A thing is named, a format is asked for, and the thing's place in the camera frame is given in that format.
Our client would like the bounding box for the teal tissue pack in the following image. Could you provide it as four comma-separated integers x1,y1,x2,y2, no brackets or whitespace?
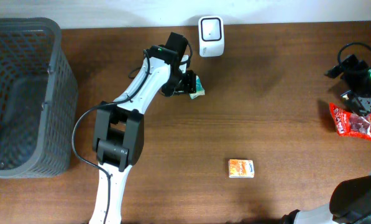
189,76,205,100

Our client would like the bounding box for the red snack bag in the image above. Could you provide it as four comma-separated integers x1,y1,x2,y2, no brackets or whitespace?
329,103,371,141

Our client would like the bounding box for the orange tissue pack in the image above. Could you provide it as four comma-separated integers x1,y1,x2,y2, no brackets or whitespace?
228,159,255,179

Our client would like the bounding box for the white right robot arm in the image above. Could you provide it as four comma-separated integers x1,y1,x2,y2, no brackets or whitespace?
280,68,371,224

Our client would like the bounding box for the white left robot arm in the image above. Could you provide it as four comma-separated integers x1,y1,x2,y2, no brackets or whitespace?
90,32,197,223

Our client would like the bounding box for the white barcode scanner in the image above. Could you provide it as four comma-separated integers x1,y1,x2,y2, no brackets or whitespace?
198,16,225,57

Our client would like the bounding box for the grey plastic mesh basket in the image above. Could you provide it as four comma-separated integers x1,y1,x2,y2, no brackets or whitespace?
0,17,78,179

